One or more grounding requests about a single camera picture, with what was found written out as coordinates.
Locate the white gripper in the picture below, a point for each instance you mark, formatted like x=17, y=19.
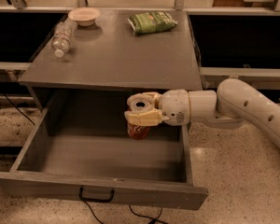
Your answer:
x=174, y=105

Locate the red coke can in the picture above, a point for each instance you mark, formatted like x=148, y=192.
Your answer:
x=135, y=131

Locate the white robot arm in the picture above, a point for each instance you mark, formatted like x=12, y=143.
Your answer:
x=228, y=107

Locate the grey open top drawer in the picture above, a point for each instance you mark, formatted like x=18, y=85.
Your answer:
x=56, y=163

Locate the grey cabinet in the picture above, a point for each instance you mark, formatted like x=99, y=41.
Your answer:
x=106, y=62

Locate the green chip bag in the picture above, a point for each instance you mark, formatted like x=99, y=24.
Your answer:
x=152, y=22

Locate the clear plastic water bottle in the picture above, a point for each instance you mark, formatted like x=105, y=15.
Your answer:
x=61, y=40

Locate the white paper bowl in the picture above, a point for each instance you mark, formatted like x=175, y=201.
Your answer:
x=84, y=16

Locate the black drawer handle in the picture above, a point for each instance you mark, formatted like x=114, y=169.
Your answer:
x=95, y=197

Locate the metal railing frame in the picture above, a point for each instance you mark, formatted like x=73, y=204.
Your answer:
x=230, y=38

